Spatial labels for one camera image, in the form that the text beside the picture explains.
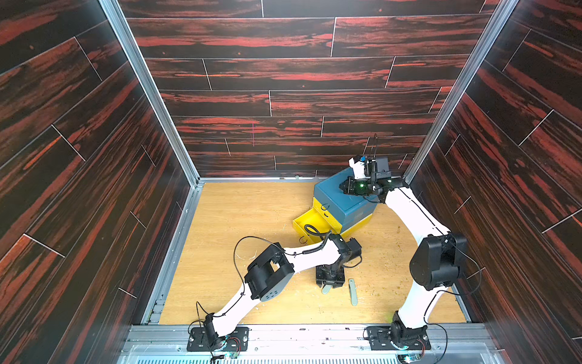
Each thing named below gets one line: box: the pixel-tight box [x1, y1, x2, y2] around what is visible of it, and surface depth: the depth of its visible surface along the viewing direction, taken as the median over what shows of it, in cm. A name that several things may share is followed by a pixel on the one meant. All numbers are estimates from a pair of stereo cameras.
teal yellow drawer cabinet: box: [292, 168, 378, 245], surface depth 89 cm
